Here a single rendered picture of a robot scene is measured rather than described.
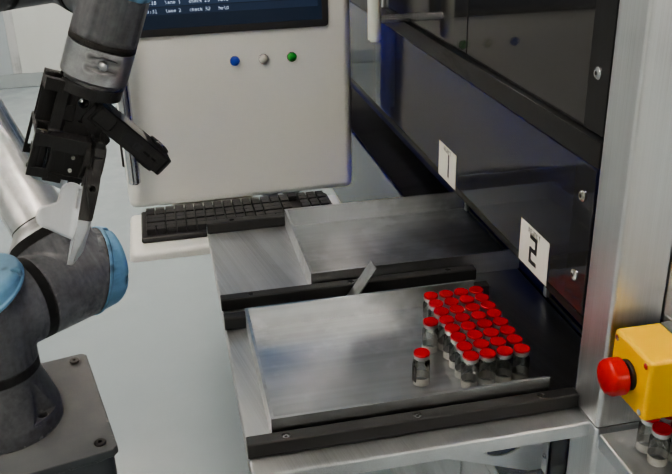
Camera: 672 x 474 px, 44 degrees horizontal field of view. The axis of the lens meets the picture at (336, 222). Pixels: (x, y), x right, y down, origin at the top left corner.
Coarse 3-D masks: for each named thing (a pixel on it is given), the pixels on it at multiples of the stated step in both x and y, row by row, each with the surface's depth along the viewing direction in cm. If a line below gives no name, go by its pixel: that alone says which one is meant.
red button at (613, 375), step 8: (608, 360) 86; (616, 360) 86; (600, 368) 87; (608, 368) 85; (616, 368) 85; (624, 368) 85; (600, 376) 87; (608, 376) 85; (616, 376) 85; (624, 376) 85; (600, 384) 87; (608, 384) 85; (616, 384) 85; (624, 384) 85; (608, 392) 86; (616, 392) 85; (624, 392) 85
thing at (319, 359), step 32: (416, 288) 122; (448, 288) 123; (256, 320) 118; (288, 320) 119; (320, 320) 120; (352, 320) 120; (384, 320) 120; (416, 320) 120; (256, 352) 107; (288, 352) 113; (320, 352) 113; (352, 352) 112; (384, 352) 112; (288, 384) 106; (320, 384) 106; (352, 384) 106; (384, 384) 106; (448, 384) 105; (512, 384) 100; (544, 384) 101; (288, 416) 95; (320, 416) 96; (352, 416) 96
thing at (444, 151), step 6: (444, 144) 139; (444, 150) 139; (450, 150) 136; (444, 156) 140; (450, 156) 137; (456, 156) 134; (444, 162) 140; (450, 162) 137; (456, 162) 134; (438, 168) 143; (444, 168) 140; (450, 168) 137; (444, 174) 141; (450, 174) 138; (450, 180) 138
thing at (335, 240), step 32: (448, 192) 156; (288, 224) 147; (320, 224) 152; (352, 224) 151; (384, 224) 151; (416, 224) 151; (448, 224) 150; (320, 256) 139; (352, 256) 139; (384, 256) 139; (416, 256) 139; (448, 256) 131; (480, 256) 132; (512, 256) 133
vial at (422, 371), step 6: (414, 360) 104; (420, 360) 103; (426, 360) 103; (414, 366) 104; (420, 366) 103; (426, 366) 104; (420, 372) 104; (426, 372) 104; (420, 378) 104; (426, 378) 104; (414, 384) 105; (420, 384) 104; (426, 384) 105
